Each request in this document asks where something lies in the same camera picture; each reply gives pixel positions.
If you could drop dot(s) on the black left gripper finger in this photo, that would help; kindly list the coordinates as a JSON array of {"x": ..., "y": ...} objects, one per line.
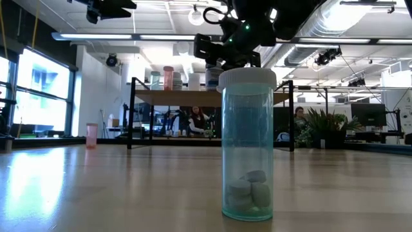
[
  {"x": 114, "y": 13},
  {"x": 119, "y": 4}
]

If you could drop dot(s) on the plain white medicine bottle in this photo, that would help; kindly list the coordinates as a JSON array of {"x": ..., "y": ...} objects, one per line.
[{"x": 194, "y": 83}]

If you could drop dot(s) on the round white labelled medicine bottle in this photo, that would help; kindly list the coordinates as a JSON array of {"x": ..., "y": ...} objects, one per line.
[{"x": 177, "y": 82}]

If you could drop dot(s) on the teal pill bottle white cap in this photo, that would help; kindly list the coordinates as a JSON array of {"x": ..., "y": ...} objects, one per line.
[
  {"x": 155, "y": 82},
  {"x": 247, "y": 145}
]

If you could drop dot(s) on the black background robot arm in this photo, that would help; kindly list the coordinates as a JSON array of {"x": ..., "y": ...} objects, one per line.
[{"x": 169, "y": 122}]

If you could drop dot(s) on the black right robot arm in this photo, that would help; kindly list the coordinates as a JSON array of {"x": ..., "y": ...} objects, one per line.
[{"x": 244, "y": 35}]

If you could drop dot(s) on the wooden shelf black metal legs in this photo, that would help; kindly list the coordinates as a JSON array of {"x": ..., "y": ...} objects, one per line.
[{"x": 180, "y": 98}]

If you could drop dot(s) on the long ceiling light bar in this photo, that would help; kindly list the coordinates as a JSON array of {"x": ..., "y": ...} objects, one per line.
[
  {"x": 334, "y": 41},
  {"x": 96, "y": 36}
]

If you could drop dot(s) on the black ceiling spotlight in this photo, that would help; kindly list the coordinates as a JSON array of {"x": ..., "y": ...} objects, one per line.
[{"x": 111, "y": 60}]

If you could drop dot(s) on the cardboard box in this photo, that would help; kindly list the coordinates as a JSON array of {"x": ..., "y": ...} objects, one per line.
[{"x": 113, "y": 122}]

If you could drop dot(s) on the white round object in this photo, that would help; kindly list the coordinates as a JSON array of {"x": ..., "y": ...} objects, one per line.
[{"x": 283, "y": 137}]

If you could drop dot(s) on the green potted plant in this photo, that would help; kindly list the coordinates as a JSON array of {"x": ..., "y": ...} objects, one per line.
[{"x": 322, "y": 122}]

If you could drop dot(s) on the black ceiling device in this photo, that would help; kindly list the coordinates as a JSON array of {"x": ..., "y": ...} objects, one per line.
[{"x": 356, "y": 82}]

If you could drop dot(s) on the black ceiling track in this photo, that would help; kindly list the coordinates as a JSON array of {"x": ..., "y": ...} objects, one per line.
[{"x": 367, "y": 3}]

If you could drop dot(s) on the black computer monitor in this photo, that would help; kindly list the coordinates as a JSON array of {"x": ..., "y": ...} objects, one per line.
[{"x": 368, "y": 114}]

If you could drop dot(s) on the dark background desk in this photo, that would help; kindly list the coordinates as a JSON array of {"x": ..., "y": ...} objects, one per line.
[{"x": 370, "y": 137}]

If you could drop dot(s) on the large window dark frame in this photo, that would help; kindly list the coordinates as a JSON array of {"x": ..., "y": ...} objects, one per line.
[{"x": 42, "y": 83}]

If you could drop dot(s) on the silver ventilation duct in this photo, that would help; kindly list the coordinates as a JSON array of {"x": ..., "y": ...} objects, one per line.
[{"x": 299, "y": 56}]

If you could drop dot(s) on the black ceiling camera rig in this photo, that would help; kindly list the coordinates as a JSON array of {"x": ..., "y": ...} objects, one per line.
[{"x": 328, "y": 56}]

